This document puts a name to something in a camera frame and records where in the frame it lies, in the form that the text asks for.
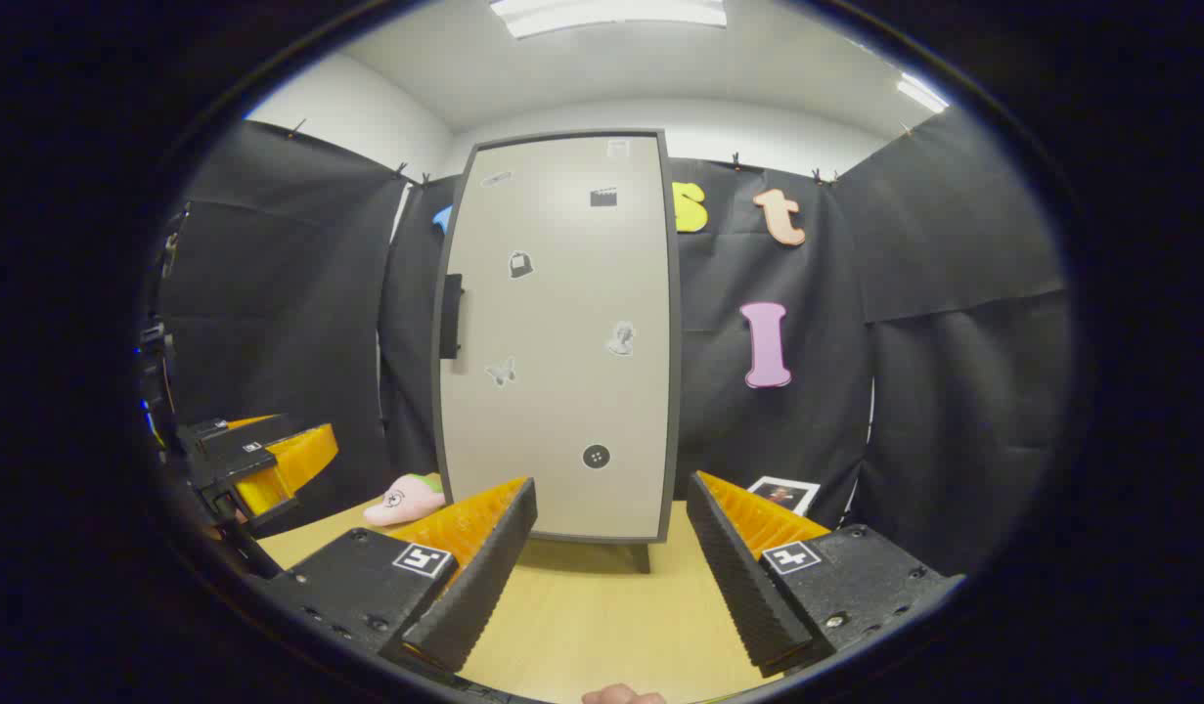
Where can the beige cabinet door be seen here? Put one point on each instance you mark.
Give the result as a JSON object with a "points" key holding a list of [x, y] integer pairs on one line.
{"points": [[562, 391]]}

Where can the pink plush toy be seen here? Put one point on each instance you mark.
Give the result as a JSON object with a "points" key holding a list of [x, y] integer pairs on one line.
{"points": [[401, 504]]}

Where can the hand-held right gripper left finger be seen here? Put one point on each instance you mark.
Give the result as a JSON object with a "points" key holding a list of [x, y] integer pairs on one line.
{"points": [[474, 596]]}

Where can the large ceiling light panel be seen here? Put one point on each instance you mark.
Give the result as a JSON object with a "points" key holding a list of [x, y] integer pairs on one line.
{"points": [[606, 12]]}

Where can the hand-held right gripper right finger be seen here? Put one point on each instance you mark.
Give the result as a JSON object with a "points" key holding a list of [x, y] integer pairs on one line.
{"points": [[743, 596]]}

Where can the small ceiling light panel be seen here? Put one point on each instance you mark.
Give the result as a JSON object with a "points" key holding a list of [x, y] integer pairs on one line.
{"points": [[920, 94]]}

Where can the white portrait cover book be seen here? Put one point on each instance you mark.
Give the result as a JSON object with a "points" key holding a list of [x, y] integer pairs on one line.
{"points": [[783, 494]]}

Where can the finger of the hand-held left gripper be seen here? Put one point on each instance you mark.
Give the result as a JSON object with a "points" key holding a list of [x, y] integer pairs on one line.
{"points": [[240, 460], [210, 428]]}

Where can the black backdrop cloth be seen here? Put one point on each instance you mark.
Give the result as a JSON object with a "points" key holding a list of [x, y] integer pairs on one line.
{"points": [[269, 293]]}

